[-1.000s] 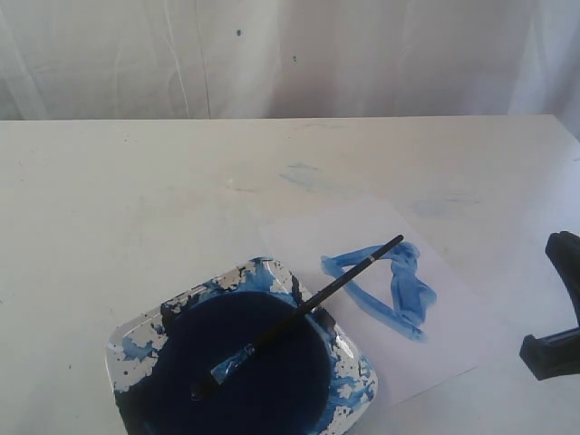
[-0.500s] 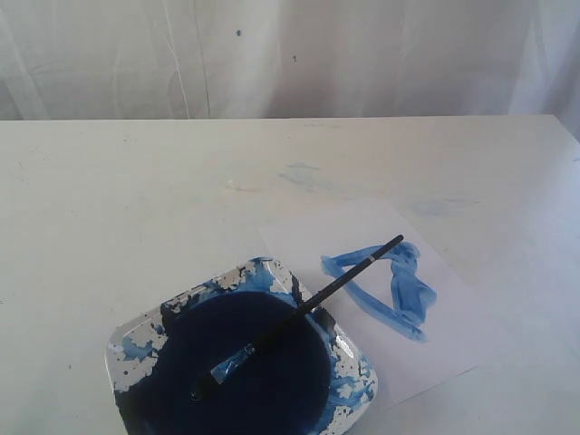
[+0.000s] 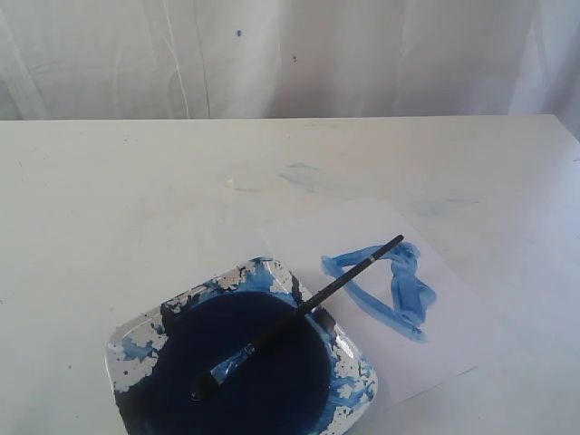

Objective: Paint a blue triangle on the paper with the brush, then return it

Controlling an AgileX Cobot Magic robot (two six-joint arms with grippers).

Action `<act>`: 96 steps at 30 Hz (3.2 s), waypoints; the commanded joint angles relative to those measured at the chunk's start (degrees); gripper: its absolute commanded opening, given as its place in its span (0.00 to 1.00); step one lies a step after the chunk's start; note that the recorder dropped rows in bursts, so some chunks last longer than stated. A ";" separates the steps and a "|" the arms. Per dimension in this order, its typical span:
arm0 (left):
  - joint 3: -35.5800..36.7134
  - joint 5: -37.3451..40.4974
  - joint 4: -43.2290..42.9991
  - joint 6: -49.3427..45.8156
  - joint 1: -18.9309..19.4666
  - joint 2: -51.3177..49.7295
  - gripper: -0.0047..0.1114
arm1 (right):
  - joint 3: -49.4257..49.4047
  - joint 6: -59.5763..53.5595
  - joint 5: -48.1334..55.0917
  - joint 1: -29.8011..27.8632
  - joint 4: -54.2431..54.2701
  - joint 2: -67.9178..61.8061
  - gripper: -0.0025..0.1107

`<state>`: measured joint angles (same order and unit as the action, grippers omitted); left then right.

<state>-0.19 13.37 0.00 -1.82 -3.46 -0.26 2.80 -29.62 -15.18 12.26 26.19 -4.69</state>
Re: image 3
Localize black paintbrush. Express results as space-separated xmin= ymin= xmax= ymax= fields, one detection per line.
xmin=192 ymin=235 xmax=404 ymax=401

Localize white square paint dish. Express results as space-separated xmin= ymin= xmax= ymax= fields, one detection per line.
xmin=106 ymin=257 xmax=378 ymax=434

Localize white paper sheet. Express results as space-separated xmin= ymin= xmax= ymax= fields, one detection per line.
xmin=261 ymin=198 xmax=497 ymax=407

